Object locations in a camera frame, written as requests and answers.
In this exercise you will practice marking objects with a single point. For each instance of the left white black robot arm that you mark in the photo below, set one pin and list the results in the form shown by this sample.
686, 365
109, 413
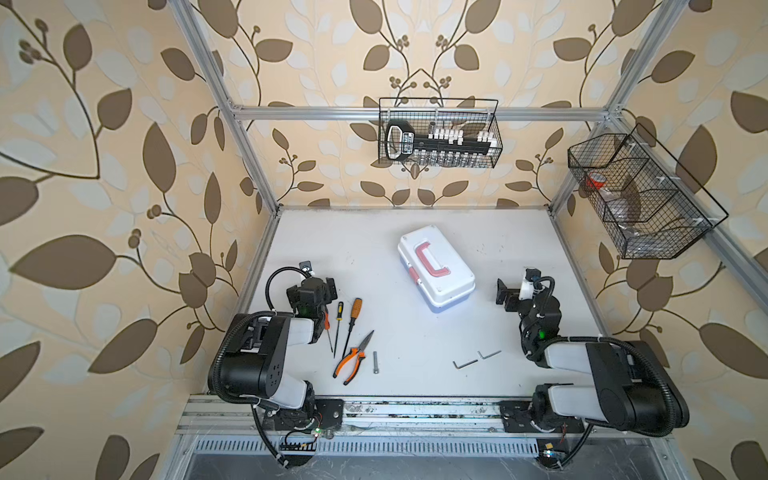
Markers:
248, 369

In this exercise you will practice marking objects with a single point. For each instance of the back black wire basket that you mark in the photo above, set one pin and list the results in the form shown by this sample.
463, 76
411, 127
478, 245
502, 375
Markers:
438, 133

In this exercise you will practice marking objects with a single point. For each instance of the right hex key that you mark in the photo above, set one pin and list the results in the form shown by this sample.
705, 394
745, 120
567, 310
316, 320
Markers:
489, 355

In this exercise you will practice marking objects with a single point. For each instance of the red handled small screwdriver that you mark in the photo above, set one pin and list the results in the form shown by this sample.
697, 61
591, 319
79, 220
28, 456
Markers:
327, 330

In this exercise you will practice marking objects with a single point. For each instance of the left hex key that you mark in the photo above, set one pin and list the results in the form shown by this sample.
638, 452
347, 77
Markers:
464, 365

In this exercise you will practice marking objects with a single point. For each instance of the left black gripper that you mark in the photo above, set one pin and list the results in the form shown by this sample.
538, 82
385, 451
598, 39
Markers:
324, 291

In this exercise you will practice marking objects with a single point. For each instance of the aluminium frame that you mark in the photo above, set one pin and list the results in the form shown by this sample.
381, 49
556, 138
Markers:
746, 270

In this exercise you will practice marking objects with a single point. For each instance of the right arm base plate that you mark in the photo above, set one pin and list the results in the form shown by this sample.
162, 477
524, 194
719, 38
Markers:
518, 416

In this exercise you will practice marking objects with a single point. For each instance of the hex key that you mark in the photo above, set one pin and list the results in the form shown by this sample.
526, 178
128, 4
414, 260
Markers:
464, 365
489, 355

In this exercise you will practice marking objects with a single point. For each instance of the right black wire basket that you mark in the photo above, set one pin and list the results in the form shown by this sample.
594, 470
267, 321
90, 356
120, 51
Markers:
662, 208

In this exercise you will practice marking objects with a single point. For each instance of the red capped clear bottle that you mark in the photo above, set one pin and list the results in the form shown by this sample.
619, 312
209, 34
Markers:
597, 183

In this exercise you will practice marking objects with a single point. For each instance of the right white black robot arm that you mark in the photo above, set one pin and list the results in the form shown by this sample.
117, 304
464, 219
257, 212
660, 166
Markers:
630, 390

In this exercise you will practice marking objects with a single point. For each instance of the black wire basket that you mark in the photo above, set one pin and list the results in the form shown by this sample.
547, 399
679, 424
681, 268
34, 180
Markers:
438, 133
662, 208

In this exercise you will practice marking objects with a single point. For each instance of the white blue plastic toolbox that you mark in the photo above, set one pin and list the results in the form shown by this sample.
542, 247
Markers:
440, 274

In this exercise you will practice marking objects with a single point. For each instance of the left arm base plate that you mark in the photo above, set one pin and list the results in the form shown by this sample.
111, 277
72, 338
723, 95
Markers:
323, 413

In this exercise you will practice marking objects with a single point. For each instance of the orange wooden handled screwdriver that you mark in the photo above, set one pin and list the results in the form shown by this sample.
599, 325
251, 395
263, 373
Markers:
355, 312

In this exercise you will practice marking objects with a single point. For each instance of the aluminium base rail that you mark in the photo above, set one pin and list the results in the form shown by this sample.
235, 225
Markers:
419, 416

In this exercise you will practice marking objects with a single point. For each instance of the black socket set holder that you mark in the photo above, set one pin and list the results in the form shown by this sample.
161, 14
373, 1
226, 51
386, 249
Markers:
400, 141

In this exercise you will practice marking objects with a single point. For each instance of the orange handled pliers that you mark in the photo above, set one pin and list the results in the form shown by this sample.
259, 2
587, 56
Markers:
357, 355

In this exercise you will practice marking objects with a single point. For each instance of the yellow black handled screwdriver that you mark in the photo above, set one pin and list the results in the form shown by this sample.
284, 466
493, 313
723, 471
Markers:
339, 319

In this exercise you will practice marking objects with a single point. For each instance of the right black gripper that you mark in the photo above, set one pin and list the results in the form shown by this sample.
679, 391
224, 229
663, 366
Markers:
511, 292

